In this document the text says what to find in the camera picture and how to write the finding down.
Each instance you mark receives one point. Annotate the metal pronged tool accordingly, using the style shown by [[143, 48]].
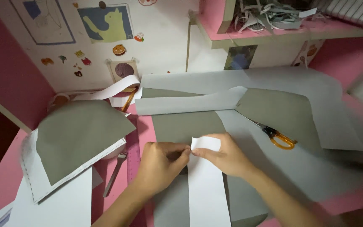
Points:
[[113, 176]]

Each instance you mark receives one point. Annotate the group of small wall stickers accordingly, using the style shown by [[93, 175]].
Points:
[[118, 49]]

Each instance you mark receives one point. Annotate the grey card piece curved edge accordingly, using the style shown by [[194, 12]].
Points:
[[80, 135]]

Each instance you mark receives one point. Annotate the dark blue green picture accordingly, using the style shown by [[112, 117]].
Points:
[[240, 57]]

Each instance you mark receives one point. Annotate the cat picture blue background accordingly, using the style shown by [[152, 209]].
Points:
[[106, 23]]

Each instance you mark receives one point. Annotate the yellow pencil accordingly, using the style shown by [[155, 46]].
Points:
[[128, 101]]

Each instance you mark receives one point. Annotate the pink shelf with beige edge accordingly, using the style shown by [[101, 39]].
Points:
[[263, 37]]

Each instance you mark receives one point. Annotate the clear tape roll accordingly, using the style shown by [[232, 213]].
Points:
[[60, 100]]

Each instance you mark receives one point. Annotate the person's right hand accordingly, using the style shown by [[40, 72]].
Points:
[[228, 157]]

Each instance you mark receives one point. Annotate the taped picture with purple circle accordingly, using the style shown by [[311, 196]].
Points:
[[124, 70]]

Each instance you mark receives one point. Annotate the person's left hand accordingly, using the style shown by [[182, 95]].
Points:
[[156, 167]]

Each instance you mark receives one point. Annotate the large grey card sheet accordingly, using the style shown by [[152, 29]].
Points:
[[181, 126]]

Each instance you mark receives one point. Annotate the sticker sheet with animals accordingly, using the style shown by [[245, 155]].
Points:
[[307, 52]]

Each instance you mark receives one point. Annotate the pile of paper shreds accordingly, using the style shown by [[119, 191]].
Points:
[[269, 15]]

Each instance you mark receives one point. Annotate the small white paper piece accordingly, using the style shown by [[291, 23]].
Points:
[[120, 101]]

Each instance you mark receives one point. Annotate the line drawing with blue frame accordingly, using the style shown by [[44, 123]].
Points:
[[43, 22]]

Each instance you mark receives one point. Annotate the white paper with dotted line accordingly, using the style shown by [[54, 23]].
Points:
[[35, 176]]

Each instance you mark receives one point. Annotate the curled white paper strip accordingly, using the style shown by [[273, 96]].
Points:
[[115, 88]]

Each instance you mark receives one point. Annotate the pink plastic ruler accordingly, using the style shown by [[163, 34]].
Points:
[[133, 157]]

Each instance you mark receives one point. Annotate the white ribbed panel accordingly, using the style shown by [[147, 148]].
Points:
[[354, 11]]

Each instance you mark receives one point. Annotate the plain white paper sheet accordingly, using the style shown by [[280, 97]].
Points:
[[58, 208]]

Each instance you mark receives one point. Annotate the large white paper sheet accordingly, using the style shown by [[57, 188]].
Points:
[[295, 78]]

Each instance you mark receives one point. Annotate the grey card piece straight edges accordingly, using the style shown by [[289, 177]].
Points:
[[279, 110]]

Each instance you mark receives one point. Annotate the long white paper strip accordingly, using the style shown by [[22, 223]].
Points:
[[206, 189]]

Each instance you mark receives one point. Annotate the pale grey paper sheet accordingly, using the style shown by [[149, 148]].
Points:
[[295, 170]]

